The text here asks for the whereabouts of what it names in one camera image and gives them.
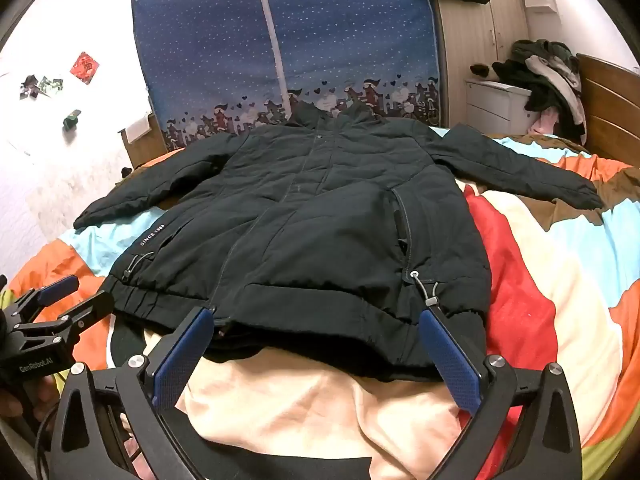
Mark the wall photos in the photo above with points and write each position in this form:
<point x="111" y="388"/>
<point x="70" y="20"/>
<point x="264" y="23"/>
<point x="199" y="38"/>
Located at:
<point x="47" y="86"/>

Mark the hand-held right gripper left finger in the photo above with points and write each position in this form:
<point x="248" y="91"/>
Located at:
<point x="182" y="355"/>

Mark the white drawer cabinet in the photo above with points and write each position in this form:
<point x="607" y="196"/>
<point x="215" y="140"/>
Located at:
<point x="492" y="105"/>

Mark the pile of dark clothes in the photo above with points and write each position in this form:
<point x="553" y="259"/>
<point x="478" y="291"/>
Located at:
<point x="545" y="80"/>

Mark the wooden wardrobe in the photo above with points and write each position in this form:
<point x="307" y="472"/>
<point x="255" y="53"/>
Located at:
<point x="470" y="30"/>

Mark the red wall decoration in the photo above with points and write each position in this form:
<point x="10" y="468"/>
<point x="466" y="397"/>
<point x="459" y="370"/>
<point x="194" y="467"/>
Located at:
<point x="84" y="67"/>

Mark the blue dotted fabric wardrobe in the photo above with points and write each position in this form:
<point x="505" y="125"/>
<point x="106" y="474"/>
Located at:
<point x="210" y="50"/>

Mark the person's left hand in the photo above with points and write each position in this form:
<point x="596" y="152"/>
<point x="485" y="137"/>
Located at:
<point x="30" y="402"/>

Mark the white paper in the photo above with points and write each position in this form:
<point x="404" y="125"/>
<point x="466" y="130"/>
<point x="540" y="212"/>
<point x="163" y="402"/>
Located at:
<point x="137" y="129"/>

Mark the green wall item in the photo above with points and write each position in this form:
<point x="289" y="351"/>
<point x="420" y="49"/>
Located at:
<point x="71" y="120"/>

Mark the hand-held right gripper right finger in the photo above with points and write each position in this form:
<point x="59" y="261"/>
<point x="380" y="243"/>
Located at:
<point x="450" y="355"/>

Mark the wooden headboard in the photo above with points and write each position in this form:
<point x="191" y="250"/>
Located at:
<point x="610" y="105"/>

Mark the pink cloth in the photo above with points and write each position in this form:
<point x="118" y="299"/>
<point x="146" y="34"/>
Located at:
<point x="546" y="121"/>

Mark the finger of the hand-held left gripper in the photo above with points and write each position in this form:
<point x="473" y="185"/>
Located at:
<point x="87" y="310"/>
<point x="57" y="287"/>

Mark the small black item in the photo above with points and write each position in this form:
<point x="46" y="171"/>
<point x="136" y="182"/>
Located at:
<point x="480" y="70"/>

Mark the wooden nightstand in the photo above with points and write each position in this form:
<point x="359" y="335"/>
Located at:
<point x="145" y="150"/>

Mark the peach cloth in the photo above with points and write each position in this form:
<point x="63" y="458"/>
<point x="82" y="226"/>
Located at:
<point x="300" y="420"/>

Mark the black cloth with white trim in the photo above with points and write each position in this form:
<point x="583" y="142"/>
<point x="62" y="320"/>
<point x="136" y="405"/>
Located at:
<point x="125" y="345"/>

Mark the black padded jacket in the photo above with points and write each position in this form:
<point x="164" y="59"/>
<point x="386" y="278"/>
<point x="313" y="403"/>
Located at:
<point x="320" y="220"/>

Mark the colourful patchwork blanket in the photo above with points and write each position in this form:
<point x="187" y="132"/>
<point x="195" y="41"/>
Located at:
<point x="550" y="280"/>

